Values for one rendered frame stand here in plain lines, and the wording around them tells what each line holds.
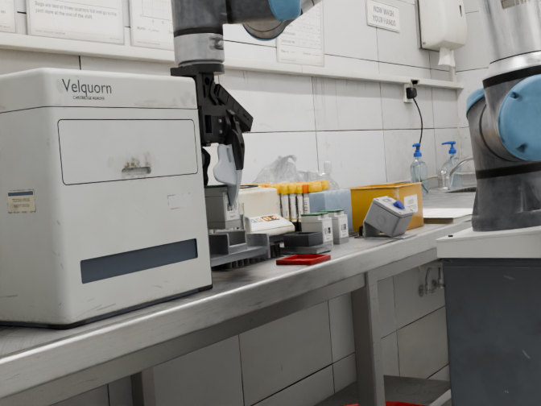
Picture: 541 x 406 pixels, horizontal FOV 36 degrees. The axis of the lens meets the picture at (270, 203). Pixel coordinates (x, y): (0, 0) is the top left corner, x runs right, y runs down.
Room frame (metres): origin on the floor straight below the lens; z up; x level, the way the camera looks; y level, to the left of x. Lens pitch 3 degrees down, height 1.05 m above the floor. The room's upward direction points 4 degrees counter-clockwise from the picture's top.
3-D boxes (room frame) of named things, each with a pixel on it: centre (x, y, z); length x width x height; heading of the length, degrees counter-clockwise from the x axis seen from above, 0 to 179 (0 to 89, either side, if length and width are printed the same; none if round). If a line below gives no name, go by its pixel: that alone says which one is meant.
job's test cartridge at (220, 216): (1.26, 0.08, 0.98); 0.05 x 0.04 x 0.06; 57
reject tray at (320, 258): (1.38, -0.05, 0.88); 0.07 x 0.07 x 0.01; 57
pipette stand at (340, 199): (1.75, -0.13, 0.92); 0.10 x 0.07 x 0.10; 142
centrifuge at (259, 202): (1.81, 0.11, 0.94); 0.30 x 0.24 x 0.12; 48
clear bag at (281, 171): (2.34, -0.02, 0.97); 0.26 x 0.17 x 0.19; 161
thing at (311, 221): (1.59, -0.09, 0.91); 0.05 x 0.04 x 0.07; 57
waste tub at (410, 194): (1.84, -0.25, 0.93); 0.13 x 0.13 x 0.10; 56
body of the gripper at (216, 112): (1.24, 0.09, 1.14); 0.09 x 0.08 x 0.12; 147
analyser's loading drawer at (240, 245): (1.24, 0.09, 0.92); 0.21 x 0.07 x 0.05; 147
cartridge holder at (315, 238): (1.52, -0.06, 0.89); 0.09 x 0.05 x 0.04; 55
